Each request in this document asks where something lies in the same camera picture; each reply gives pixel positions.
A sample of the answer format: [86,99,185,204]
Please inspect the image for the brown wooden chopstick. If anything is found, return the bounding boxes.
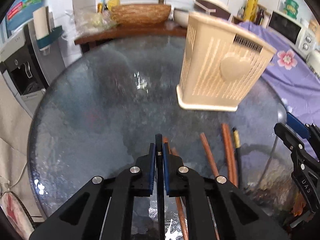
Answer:
[221,123,239,187]
[200,133,219,177]
[163,137,189,240]

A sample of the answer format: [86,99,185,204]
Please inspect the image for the black chopstick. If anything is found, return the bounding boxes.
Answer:
[155,134,165,240]

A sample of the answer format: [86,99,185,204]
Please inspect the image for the gold dark chopstick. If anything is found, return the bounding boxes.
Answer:
[232,127,242,187]

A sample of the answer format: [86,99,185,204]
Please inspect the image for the purple floral cloth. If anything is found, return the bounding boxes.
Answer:
[238,21,320,160]

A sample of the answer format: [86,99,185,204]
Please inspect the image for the round glass table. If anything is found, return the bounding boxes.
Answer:
[28,36,295,239]

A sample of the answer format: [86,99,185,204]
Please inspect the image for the white microwave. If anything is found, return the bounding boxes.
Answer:
[267,11,316,59]

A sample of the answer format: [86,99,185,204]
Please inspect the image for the cream plastic utensil holder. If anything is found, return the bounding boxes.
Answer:
[176,12,277,112]

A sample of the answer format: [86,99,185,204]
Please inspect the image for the brown glass bottle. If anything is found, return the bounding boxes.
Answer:
[255,8,264,25]

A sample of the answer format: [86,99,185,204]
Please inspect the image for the green stacked tubs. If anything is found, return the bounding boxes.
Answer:
[284,0,299,20]

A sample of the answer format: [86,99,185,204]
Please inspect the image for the yellow box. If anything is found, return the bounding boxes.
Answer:
[243,0,258,22]

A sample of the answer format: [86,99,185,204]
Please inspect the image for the round patterned cushion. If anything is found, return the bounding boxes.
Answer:
[1,191,35,239]

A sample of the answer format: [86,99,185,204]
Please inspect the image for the beige cloth cover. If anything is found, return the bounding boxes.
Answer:
[1,77,41,217]

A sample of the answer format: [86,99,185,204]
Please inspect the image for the wooden counter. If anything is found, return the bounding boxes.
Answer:
[74,20,187,54]

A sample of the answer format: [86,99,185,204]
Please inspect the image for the water dispenser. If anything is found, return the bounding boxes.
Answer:
[1,20,66,116]

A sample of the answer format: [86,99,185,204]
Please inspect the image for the woven basket sink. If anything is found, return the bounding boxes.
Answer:
[111,3,171,25]

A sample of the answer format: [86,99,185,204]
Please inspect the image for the yellow soap bottle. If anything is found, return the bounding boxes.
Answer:
[107,0,120,11]

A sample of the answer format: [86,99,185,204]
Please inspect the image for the blue water bottle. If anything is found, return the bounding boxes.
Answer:
[5,0,44,31]

